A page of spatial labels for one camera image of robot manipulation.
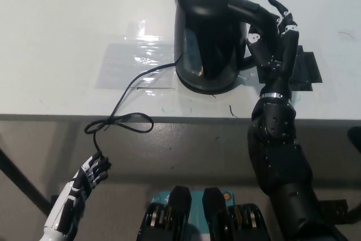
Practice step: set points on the round black kettle base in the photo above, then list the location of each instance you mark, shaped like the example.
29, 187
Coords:
197, 90

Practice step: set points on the clear plastic sheet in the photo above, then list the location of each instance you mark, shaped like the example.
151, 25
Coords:
121, 66

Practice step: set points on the dark rounded floor object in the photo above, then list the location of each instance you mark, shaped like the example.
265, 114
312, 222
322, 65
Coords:
356, 136

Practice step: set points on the black tape patch on desk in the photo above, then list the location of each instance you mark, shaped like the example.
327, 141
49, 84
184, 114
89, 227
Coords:
307, 69

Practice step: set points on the black electric kettle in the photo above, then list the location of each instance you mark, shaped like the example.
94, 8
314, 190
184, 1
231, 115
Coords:
203, 26

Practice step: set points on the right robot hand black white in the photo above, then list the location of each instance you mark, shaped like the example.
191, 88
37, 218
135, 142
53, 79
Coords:
287, 63

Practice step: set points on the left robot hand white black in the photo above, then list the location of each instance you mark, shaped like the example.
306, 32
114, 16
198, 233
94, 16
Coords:
73, 193

